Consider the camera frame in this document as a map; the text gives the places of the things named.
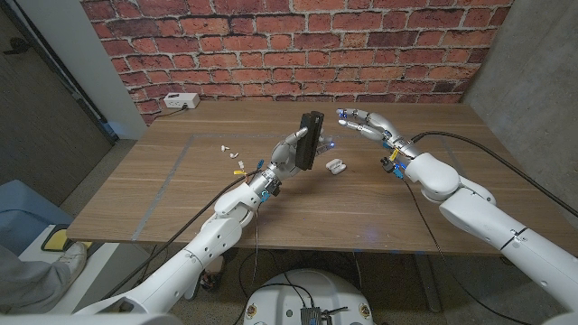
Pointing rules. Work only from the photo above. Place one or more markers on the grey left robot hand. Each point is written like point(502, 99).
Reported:
point(286, 155)

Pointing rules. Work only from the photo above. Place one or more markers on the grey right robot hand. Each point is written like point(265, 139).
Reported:
point(377, 124)

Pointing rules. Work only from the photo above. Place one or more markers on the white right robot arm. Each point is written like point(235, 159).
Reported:
point(496, 221)

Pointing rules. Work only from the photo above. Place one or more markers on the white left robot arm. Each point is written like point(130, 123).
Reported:
point(194, 253)

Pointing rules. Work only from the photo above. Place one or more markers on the white airpods case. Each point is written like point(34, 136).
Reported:
point(336, 166)

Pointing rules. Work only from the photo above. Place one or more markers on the white earbud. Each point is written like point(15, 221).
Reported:
point(225, 148)
point(234, 155)

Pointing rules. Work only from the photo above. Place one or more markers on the grey tape outline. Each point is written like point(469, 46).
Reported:
point(180, 158)

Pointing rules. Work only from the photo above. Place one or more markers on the red brick printed backdrop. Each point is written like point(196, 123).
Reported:
point(293, 45)

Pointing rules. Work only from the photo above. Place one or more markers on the white power strip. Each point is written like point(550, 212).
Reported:
point(180, 100)

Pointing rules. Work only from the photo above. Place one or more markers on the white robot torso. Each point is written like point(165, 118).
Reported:
point(334, 293)

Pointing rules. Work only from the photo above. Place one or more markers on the small grey electronics box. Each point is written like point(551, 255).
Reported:
point(310, 316)

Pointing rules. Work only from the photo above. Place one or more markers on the grey metal table leg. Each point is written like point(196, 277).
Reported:
point(193, 289)
point(429, 289)

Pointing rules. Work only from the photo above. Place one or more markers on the white floor platform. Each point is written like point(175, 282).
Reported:
point(95, 266)

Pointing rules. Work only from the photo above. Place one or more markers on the white sneaker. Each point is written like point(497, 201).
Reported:
point(72, 259)

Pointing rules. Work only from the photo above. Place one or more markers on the dark grey door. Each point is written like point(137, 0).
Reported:
point(36, 126)

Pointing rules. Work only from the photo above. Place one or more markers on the blue padded seat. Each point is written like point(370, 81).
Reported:
point(27, 212)

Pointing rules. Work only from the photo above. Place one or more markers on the grey trouser leg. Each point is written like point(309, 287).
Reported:
point(27, 282)

